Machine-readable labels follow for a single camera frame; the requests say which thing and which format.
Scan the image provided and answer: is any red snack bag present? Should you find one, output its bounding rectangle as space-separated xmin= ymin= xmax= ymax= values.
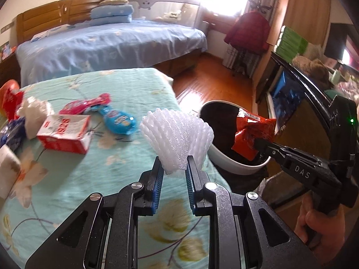
xmin=232 ymin=108 xmax=276 ymax=161

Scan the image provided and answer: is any white foam fruit net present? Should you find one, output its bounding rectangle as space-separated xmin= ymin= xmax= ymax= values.
xmin=139 ymin=108 xmax=214 ymax=175

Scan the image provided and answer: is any blue candy package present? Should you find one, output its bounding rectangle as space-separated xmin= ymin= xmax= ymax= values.
xmin=90 ymin=104 xmax=137 ymax=135

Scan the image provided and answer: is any red white cardboard box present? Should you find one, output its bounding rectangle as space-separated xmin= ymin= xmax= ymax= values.
xmin=37 ymin=114 xmax=92 ymax=154

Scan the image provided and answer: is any pink candy package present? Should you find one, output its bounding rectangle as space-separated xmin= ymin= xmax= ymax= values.
xmin=58 ymin=93 xmax=111 ymax=115

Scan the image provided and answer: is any white foam block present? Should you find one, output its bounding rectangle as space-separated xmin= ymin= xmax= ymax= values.
xmin=0 ymin=145 xmax=21 ymax=199

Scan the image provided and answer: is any blue plastic wrapper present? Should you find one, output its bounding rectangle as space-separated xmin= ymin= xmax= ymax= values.
xmin=1 ymin=117 xmax=26 ymax=152

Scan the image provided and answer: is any white trash bin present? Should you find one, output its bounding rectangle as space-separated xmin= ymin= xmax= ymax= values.
xmin=198 ymin=100 xmax=272 ymax=176

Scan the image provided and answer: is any right hand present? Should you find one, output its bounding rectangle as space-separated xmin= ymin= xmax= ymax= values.
xmin=295 ymin=193 xmax=346 ymax=265

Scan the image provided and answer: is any teal floral bed cover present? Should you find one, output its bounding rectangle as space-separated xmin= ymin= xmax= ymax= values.
xmin=1 ymin=68 xmax=209 ymax=268

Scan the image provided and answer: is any green box stack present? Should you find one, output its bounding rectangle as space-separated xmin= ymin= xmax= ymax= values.
xmin=273 ymin=26 xmax=308 ymax=63

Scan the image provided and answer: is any dark red jacket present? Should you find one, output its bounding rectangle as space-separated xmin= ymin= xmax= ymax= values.
xmin=224 ymin=11 xmax=271 ymax=55

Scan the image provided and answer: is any crumpled white paper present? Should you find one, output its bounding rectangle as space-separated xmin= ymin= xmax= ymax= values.
xmin=16 ymin=96 xmax=55 ymax=140

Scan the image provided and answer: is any blue bed sheet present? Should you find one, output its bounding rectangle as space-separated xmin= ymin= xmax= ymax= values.
xmin=16 ymin=20 xmax=207 ymax=87

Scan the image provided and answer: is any window curtain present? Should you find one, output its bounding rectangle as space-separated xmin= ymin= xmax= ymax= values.
xmin=223 ymin=0 xmax=279 ymax=78

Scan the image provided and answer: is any red round bag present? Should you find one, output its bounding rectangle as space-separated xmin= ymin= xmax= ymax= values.
xmin=0 ymin=80 xmax=24 ymax=121

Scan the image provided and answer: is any blue pillow stack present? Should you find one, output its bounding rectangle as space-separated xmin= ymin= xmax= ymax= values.
xmin=90 ymin=0 xmax=134 ymax=26

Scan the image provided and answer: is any wooden headboard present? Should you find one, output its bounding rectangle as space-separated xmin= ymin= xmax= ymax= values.
xmin=16 ymin=0 xmax=104 ymax=44

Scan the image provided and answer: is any white bed guard rail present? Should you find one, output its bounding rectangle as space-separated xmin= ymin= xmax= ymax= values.
xmin=128 ymin=0 xmax=209 ymax=36

